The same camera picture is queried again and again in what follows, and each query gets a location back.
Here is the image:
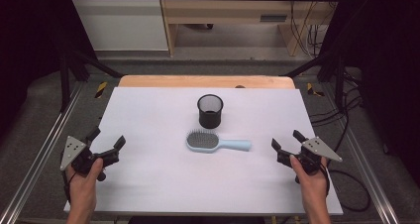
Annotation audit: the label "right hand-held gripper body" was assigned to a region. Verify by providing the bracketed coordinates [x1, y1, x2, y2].
[295, 137, 343, 176]

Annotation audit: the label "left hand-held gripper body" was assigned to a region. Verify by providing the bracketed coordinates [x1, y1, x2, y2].
[59, 135, 100, 177]

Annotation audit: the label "black mesh cup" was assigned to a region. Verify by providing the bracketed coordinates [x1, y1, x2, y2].
[196, 93, 225, 130]

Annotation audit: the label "light blue hairbrush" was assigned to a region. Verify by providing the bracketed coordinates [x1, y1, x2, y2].
[185, 129, 253, 154]

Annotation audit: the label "person's left hand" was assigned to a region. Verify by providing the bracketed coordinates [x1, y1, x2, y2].
[64, 158, 104, 202]

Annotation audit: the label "person's right hand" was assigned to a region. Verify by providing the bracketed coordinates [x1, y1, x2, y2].
[289, 155, 331, 203]

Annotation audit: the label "yellow black tape marker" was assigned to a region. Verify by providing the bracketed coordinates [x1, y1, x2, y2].
[306, 82, 325, 97]
[94, 81, 109, 99]

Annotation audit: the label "white table cover board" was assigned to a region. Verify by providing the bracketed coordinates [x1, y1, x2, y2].
[63, 86, 345, 217]

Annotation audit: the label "black metal stand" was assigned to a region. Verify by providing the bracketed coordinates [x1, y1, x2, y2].
[280, 50, 348, 111]
[58, 49, 125, 113]

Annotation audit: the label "wooden table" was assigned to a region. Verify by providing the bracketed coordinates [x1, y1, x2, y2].
[118, 74, 296, 89]

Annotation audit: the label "black curtain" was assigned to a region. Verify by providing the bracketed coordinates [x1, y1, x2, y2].
[0, 0, 97, 139]
[321, 0, 420, 178]

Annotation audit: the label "white cabinet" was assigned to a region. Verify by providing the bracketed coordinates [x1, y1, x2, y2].
[66, 0, 169, 52]

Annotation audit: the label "wooden desk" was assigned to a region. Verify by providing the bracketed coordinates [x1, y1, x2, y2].
[157, 0, 345, 57]

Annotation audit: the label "aluminium rail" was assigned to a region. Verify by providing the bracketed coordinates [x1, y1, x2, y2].
[321, 81, 400, 224]
[0, 81, 85, 224]

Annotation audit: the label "black floor cables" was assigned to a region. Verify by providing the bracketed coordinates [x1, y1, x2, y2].
[310, 68, 371, 213]

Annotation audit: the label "left hand-held gripper black cable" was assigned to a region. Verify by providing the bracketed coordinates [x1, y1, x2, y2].
[62, 168, 78, 203]

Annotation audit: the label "hanging black cable bundle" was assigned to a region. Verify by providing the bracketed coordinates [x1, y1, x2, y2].
[289, 0, 329, 58]

